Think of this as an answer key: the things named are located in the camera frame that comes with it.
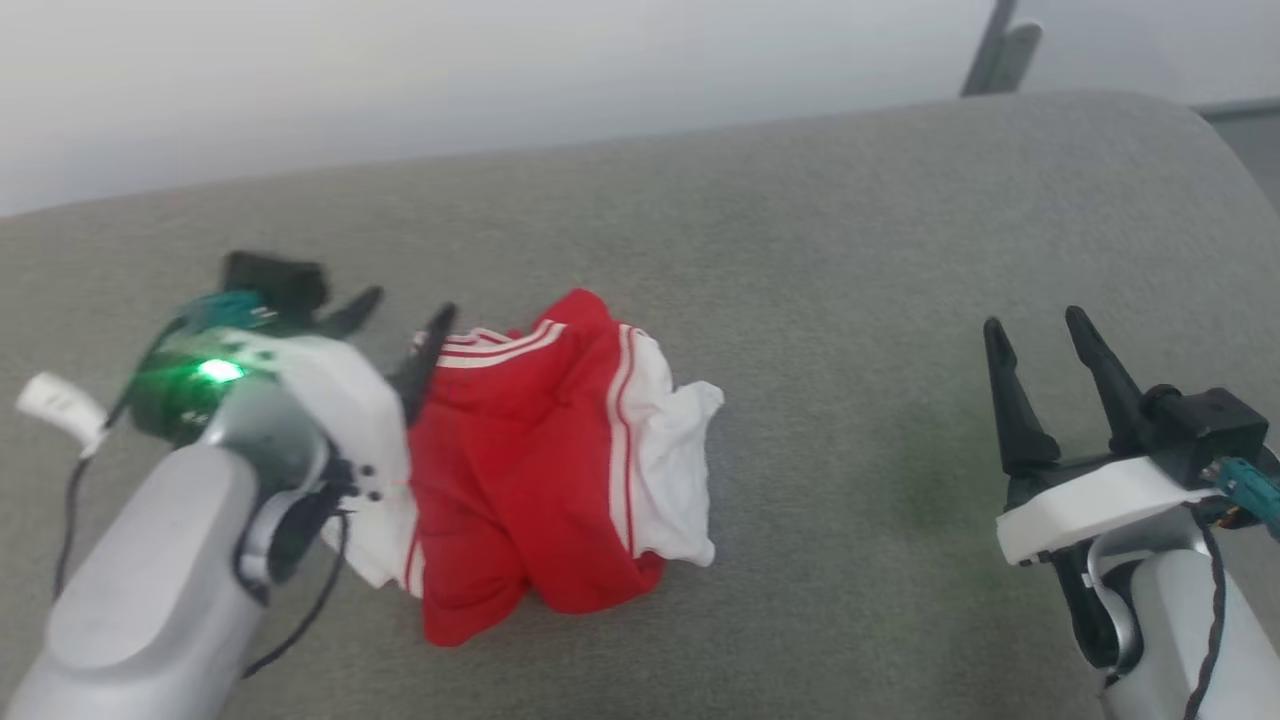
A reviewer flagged slanted grey metal bar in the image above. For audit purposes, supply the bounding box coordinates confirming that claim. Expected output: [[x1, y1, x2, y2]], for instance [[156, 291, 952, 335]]
[[960, 0, 1017, 98]]

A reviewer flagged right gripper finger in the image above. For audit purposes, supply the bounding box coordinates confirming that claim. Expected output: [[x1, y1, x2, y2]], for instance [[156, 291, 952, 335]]
[[983, 317, 1063, 479], [1065, 305, 1161, 456]]

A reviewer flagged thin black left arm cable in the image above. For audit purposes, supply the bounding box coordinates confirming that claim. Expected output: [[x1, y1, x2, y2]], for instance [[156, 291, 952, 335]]
[[240, 490, 351, 681]]

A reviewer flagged white cable label tag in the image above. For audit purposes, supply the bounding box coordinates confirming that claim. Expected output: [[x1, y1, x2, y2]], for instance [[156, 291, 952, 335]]
[[15, 372, 109, 459]]

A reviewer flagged right cable with teal plug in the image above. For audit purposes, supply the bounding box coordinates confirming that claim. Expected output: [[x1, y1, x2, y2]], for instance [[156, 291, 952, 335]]
[[1185, 458, 1280, 720]]

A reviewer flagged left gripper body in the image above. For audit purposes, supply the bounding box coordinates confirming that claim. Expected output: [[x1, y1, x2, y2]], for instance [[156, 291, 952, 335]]
[[128, 322, 419, 506]]

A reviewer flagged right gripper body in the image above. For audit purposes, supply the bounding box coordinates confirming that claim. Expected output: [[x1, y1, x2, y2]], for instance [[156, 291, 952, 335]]
[[995, 452, 1221, 569]]

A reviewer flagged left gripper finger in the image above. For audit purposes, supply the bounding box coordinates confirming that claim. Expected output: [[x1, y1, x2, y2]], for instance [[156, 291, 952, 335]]
[[388, 303, 459, 426], [315, 285, 386, 341]]

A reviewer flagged red and white jersey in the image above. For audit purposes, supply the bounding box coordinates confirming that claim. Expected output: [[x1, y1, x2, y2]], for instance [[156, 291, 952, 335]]
[[322, 288, 726, 648]]

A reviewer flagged grey fabric sofa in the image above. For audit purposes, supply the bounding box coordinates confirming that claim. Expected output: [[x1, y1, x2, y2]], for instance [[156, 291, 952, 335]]
[[0, 88, 1280, 720]]

